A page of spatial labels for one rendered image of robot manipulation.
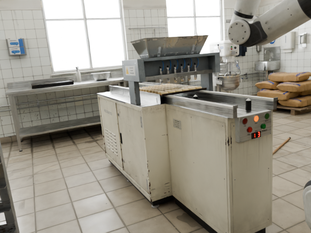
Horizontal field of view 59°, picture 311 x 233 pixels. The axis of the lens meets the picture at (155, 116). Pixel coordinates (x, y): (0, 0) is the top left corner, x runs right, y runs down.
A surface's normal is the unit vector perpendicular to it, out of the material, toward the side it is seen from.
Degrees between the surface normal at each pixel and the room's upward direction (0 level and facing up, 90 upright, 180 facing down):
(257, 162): 90
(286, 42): 90
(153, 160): 90
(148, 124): 90
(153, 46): 115
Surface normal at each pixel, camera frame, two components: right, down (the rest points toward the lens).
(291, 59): -0.90, 0.16
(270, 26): -0.69, 0.33
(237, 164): 0.44, 0.15
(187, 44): 0.44, 0.55
